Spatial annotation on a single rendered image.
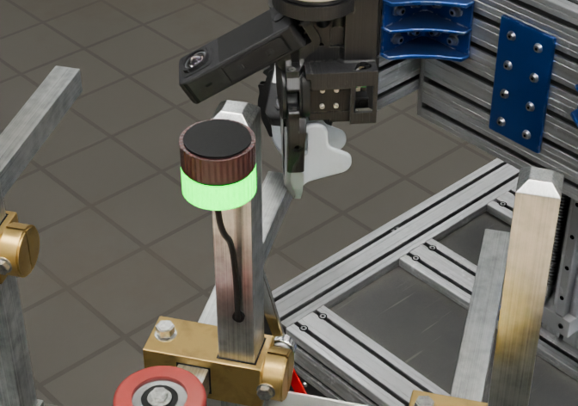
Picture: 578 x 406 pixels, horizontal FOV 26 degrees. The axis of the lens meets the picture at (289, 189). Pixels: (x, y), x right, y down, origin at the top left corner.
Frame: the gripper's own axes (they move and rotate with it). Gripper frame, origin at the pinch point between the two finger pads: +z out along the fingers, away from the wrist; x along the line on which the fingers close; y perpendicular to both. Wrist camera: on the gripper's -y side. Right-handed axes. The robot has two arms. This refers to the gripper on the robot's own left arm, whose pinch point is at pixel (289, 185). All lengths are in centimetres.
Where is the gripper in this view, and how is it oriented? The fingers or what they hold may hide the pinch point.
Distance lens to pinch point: 115.1
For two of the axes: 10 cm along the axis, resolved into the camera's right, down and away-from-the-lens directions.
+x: -1.0, -5.8, 8.1
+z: 0.0, 8.1, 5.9
